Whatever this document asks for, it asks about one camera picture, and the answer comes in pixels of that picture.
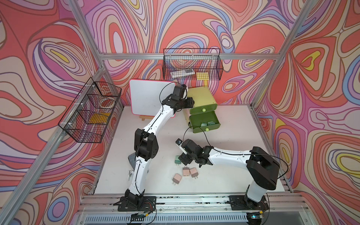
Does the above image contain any white clip on table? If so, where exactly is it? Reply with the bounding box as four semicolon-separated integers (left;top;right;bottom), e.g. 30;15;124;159
128;170;134;181

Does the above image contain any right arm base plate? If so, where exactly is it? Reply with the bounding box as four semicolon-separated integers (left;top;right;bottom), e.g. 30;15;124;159
227;195;270;212

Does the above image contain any grey felt eraser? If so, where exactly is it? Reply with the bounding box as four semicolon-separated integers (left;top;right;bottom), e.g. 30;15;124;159
128;153;136;170

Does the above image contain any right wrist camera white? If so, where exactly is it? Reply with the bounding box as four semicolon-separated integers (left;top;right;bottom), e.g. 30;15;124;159
175;138;187;155

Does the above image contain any pink framed whiteboard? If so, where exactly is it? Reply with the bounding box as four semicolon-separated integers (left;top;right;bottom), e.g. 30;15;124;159
129;79;176;116

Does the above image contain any grey remote in back basket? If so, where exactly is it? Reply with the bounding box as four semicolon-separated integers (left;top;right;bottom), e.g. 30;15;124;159
170;68;195;79

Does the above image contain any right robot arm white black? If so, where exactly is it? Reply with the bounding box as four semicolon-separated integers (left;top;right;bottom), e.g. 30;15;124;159
175;139;280;203

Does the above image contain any yellow item in left basket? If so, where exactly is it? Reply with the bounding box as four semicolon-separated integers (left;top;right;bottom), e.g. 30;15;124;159
88;113;110;124

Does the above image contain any left black wire basket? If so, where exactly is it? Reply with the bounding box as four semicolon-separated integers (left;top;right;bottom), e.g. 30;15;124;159
58;78;122;143

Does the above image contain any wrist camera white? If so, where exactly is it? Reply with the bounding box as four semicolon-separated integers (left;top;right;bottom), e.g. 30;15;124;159
175;138;187;155
181;84;188;99

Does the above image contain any pink plug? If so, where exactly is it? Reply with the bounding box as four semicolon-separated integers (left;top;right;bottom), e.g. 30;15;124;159
182;167;190;177
172;173;182;185
189;168;198;178

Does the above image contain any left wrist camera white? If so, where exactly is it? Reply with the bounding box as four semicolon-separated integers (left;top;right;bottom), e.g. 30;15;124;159
181;84;188;99

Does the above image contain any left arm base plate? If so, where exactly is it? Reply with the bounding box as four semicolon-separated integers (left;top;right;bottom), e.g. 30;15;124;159
117;196;157;212

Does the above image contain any back black wire basket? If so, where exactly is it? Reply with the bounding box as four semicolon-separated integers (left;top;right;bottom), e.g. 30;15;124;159
163;47;224;81

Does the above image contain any yellow sponge in back basket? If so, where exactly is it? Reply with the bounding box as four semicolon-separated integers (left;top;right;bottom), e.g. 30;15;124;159
196;72;210;81

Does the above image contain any yellow green drawer cabinet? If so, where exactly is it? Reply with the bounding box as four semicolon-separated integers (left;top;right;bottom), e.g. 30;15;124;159
182;86;217;124

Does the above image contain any black wire basket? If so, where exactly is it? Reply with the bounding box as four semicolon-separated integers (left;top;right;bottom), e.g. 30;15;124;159
58;78;122;143
163;47;224;81

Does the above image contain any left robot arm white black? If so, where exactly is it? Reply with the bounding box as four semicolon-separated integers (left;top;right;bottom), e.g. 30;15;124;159
125;84;195;207

